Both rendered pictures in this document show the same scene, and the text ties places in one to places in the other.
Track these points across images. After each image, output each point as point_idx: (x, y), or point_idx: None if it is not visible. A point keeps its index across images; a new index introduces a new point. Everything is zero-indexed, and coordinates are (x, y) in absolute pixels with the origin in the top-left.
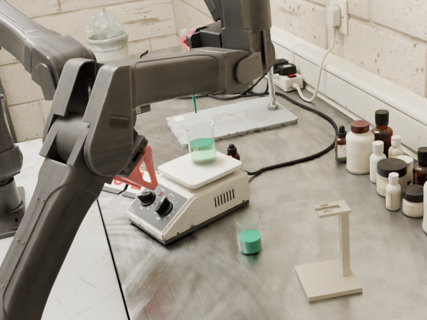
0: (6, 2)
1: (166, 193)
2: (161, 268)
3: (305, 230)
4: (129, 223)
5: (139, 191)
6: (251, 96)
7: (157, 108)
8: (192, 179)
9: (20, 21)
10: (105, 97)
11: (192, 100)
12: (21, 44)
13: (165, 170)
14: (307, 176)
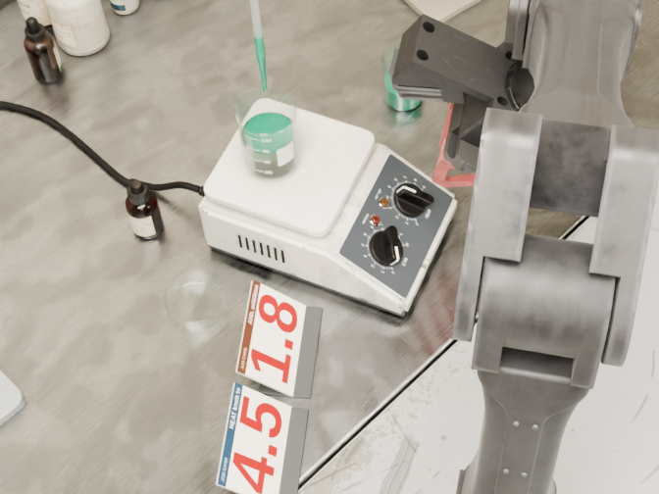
0: (547, 81)
1: (376, 207)
2: None
3: (325, 48)
4: (410, 315)
5: (292, 358)
6: None
7: None
8: (354, 145)
9: (589, 35)
10: None
11: (264, 71)
12: (628, 37)
13: (333, 208)
14: (134, 103)
